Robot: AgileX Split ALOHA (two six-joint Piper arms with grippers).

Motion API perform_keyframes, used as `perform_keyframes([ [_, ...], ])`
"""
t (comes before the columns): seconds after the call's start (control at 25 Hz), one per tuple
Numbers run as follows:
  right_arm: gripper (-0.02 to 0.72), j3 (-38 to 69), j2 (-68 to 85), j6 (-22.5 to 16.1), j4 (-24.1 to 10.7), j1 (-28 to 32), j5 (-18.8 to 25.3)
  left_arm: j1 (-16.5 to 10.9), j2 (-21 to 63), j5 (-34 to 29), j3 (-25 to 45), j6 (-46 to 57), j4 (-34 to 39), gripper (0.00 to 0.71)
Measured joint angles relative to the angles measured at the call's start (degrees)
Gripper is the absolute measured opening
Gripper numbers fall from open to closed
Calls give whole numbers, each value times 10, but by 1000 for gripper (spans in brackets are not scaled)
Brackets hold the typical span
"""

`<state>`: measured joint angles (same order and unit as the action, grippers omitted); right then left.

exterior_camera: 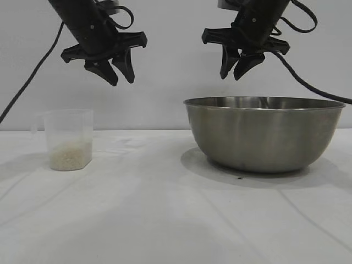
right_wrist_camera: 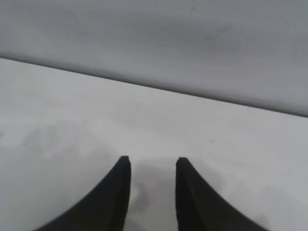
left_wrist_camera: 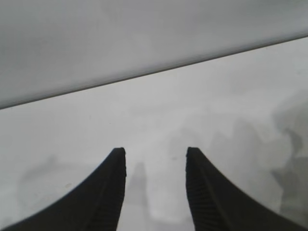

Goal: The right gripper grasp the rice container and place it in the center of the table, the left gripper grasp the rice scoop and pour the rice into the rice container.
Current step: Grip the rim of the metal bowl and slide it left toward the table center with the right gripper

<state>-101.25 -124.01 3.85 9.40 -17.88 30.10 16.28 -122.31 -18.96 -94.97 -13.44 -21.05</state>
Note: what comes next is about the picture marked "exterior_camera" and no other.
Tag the stainless steel mixing bowl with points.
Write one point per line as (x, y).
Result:
(261, 137)

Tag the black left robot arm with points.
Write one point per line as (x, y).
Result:
(74, 11)

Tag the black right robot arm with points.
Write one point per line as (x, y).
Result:
(266, 6)

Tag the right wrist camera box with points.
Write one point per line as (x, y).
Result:
(224, 4)

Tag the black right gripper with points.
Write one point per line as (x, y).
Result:
(253, 33)

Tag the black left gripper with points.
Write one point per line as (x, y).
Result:
(96, 41)

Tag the white rice grains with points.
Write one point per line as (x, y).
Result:
(68, 156)

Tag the clear plastic measuring cup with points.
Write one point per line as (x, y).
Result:
(68, 129)

